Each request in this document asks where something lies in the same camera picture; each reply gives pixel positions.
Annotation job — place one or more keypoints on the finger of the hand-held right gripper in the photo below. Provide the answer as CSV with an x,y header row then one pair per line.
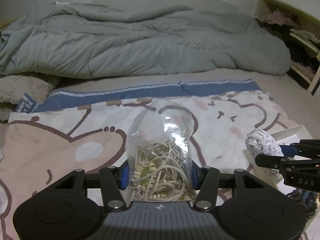
x,y
272,162
300,148

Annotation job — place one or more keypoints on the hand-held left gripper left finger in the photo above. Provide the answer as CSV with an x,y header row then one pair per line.
x,y
123,178

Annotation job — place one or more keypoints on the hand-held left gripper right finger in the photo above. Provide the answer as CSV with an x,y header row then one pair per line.
x,y
196,180

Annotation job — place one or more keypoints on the white cardboard box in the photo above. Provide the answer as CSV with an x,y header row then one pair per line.
x,y
287,133

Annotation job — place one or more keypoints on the white crocheted pouch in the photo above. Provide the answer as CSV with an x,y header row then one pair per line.
x,y
262,142

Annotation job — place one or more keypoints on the blue floral embroidered pouch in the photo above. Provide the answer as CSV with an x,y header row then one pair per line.
x,y
307,197

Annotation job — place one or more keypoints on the cartoon printed blanket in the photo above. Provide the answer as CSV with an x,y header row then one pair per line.
x,y
62,142

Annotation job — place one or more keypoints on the pink fluffy garment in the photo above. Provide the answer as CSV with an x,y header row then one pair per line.
x,y
303,70

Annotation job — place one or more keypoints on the cream wooden shelf unit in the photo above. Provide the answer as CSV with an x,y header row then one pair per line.
x,y
310,52

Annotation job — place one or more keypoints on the folded beige garment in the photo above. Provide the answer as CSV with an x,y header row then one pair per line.
x,y
306,35

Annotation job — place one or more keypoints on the blue white striped cloth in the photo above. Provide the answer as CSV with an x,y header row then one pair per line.
x,y
26,102

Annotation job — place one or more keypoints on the crumpled pink garment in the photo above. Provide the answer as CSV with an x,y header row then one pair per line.
x,y
280,17

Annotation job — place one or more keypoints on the beige fluffy blanket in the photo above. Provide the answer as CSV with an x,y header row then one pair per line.
x,y
22,87

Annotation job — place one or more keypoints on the grey green duvet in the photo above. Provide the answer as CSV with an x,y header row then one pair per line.
x,y
137,42

